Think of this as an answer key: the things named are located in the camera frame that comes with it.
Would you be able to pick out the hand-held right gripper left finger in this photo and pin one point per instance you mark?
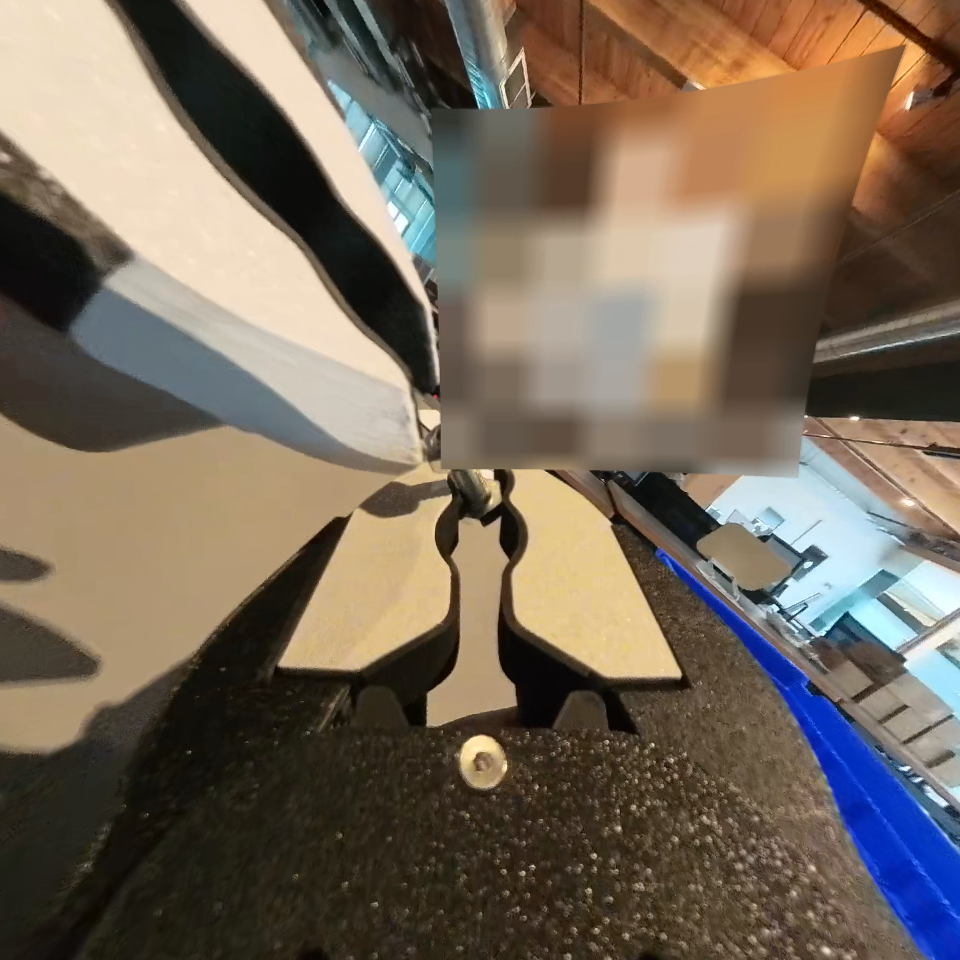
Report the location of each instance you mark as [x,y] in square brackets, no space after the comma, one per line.
[375,593]

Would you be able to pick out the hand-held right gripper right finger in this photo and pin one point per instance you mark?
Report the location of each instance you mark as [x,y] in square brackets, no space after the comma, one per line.
[593,593]

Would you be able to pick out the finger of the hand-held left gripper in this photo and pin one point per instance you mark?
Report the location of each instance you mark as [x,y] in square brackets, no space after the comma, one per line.
[195,270]
[323,135]

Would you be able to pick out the metal bolt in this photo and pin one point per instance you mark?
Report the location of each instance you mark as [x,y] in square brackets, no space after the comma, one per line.
[471,485]

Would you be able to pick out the beige chair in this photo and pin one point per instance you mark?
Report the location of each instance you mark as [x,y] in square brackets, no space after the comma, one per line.
[746,555]

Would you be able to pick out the deep blue plastic crate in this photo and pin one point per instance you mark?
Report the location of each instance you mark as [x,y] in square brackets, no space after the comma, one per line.
[885,810]

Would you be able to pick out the long silver ceiling duct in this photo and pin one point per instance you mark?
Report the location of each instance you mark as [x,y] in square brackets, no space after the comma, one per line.
[893,333]

